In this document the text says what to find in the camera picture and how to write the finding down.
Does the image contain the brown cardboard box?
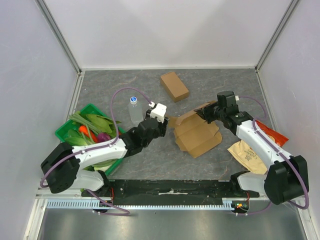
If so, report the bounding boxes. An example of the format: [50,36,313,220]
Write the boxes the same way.
[160,71,190,103]

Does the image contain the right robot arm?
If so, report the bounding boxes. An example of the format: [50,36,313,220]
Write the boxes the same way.
[195,91,310,210]

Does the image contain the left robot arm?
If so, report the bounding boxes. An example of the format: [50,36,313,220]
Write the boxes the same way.
[40,117,169,197]

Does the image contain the clear plastic water bottle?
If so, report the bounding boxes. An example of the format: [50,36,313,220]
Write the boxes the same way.
[128,96,144,125]

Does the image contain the beige cassava chips bag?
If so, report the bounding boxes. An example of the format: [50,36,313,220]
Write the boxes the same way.
[227,140,267,175]

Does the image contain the purple onion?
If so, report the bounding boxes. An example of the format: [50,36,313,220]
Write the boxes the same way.
[97,132,111,143]

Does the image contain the green plastic basket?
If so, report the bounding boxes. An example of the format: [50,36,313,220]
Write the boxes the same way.
[54,103,128,176]

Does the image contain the red snack bag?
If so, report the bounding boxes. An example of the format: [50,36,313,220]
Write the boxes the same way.
[256,120,289,147]

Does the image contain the green long beans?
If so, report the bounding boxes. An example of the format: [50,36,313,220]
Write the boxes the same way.
[68,111,121,171]

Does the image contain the orange carrot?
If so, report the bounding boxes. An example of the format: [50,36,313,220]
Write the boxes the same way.
[78,125,98,143]

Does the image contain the green leafy vegetable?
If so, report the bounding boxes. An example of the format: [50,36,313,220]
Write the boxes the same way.
[63,113,123,173]

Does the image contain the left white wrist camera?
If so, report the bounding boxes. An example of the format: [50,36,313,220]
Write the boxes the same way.
[146,101,167,124]

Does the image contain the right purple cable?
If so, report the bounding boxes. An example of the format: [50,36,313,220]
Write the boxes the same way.
[232,96,310,217]

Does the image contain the purple cable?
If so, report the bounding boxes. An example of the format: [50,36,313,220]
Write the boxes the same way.
[232,96,310,217]
[39,87,155,216]

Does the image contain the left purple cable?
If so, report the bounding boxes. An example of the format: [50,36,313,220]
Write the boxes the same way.
[39,87,155,216]

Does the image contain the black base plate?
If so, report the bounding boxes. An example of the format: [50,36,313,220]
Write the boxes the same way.
[94,179,260,206]

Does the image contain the grey cable duct rail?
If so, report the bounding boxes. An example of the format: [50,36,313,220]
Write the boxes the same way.
[46,199,245,211]

